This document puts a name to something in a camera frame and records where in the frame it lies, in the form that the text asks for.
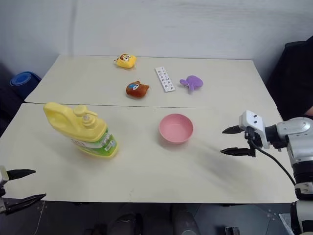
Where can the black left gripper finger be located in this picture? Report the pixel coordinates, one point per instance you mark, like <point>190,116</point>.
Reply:
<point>24,202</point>
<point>20,173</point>

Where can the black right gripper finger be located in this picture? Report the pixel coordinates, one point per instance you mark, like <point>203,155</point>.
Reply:
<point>238,151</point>
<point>234,130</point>

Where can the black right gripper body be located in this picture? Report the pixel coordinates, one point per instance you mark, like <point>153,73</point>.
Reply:
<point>250,135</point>

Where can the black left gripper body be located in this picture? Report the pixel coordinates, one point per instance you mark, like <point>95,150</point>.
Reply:
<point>2,205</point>

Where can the yellow detergent bottle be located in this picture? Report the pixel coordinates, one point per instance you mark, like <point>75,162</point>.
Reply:
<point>73,124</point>

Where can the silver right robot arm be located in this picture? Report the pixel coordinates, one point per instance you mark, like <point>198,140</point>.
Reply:
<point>299,128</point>

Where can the pink bowl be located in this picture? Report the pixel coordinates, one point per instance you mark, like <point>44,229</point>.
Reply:
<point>175,127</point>

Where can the purple plush toy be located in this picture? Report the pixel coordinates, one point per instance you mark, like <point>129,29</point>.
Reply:
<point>193,82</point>

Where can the black chair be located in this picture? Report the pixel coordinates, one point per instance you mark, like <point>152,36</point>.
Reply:
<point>293,80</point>

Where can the white letter card strip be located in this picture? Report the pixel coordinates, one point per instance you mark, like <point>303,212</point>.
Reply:
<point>165,79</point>

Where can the dark rounded shape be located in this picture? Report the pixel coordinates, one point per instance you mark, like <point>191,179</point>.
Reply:
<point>184,220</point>

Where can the blue rolled mat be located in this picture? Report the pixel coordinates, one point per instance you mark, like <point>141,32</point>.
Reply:
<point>23,79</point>

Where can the brown bear head plush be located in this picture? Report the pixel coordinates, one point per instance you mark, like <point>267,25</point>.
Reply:
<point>137,90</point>

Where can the yellow square cartoon plush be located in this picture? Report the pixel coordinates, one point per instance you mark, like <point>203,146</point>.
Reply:
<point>126,60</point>

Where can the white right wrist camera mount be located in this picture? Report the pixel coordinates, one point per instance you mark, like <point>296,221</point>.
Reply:
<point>255,122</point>

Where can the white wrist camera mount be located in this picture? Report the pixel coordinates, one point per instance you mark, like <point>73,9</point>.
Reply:
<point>3,175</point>
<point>255,122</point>

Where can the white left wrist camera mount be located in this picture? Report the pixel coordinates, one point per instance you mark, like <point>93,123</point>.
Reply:
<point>3,175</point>

